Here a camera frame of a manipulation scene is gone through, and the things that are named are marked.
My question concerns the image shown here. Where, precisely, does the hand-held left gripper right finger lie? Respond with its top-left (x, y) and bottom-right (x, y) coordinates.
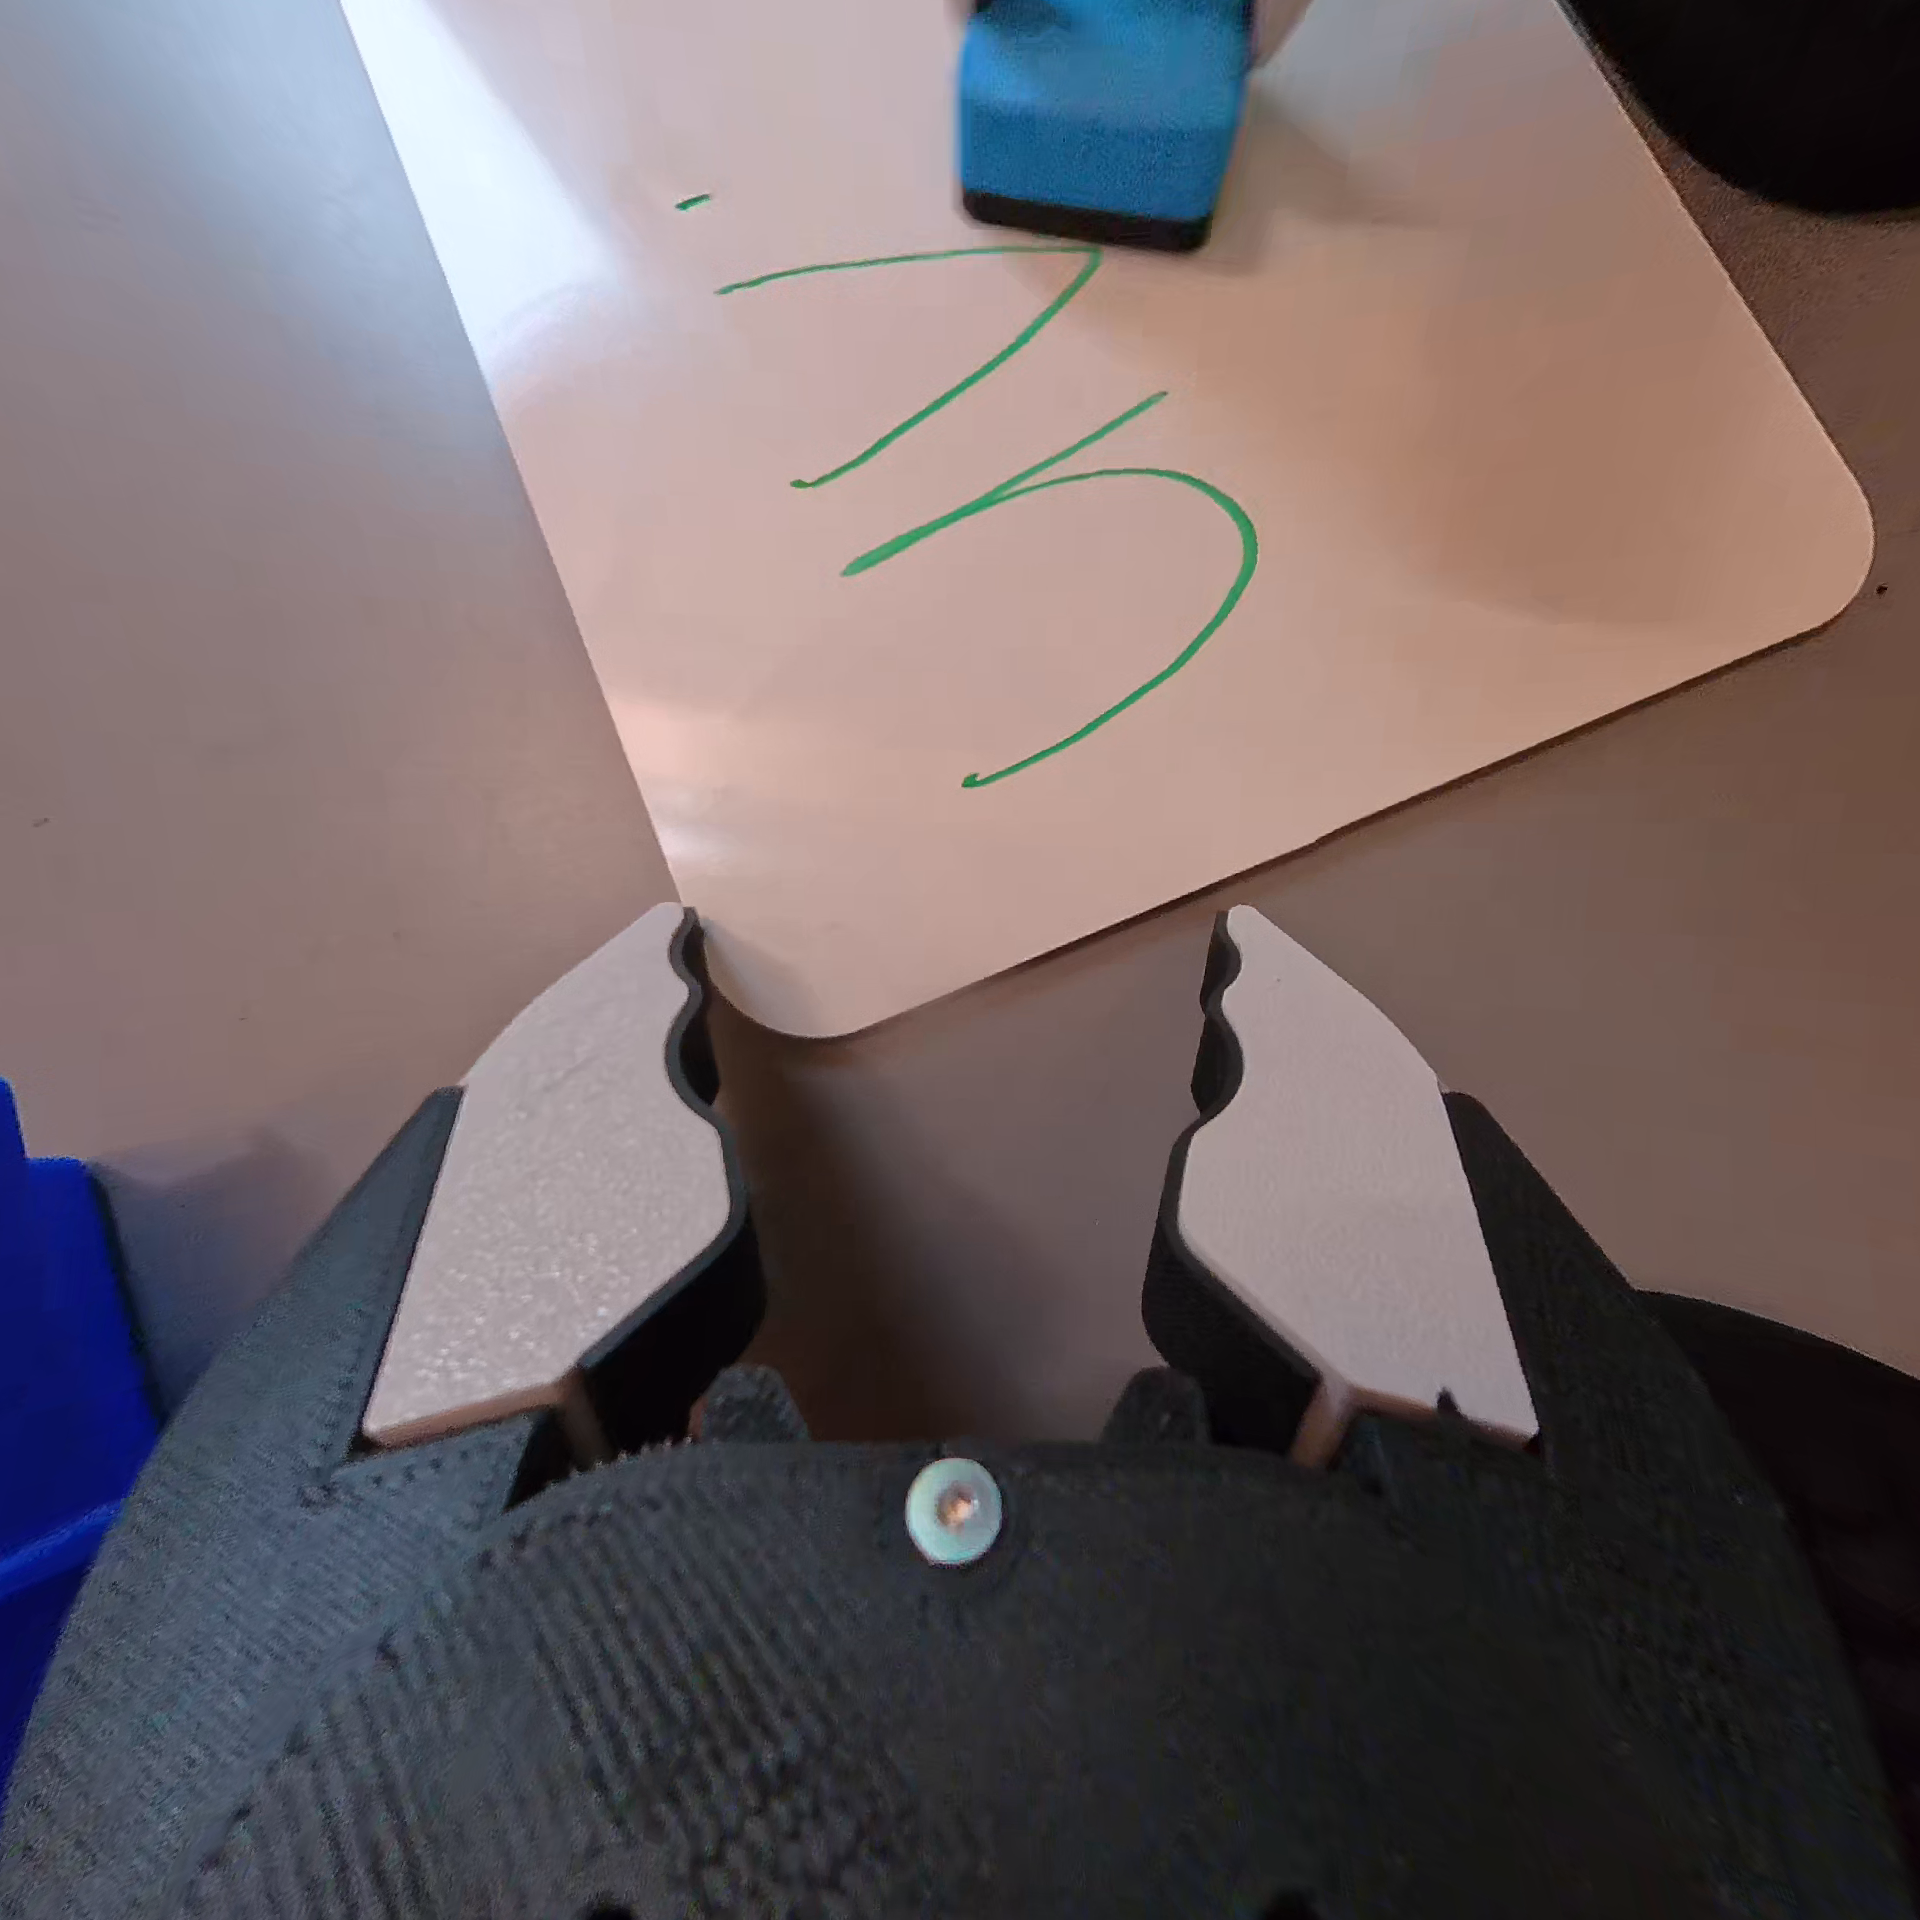
top-left (1140, 905), bottom-right (1546, 1467)

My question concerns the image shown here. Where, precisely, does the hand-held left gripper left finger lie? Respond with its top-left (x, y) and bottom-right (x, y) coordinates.
top-left (364, 905), bottom-right (770, 1459)

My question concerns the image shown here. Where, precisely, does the white whiteboard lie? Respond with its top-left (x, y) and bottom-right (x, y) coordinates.
top-left (338, 0), bottom-right (1881, 1040)

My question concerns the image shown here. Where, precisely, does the blue whiteboard eraser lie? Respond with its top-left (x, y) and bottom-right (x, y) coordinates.
top-left (955, 0), bottom-right (1256, 259)

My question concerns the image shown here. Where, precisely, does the blue plastic bin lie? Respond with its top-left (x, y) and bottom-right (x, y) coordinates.
top-left (0, 1080), bottom-right (161, 1802)

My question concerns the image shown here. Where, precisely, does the black textured wrist pad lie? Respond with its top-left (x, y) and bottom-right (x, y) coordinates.
top-left (1562, 0), bottom-right (1920, 218)

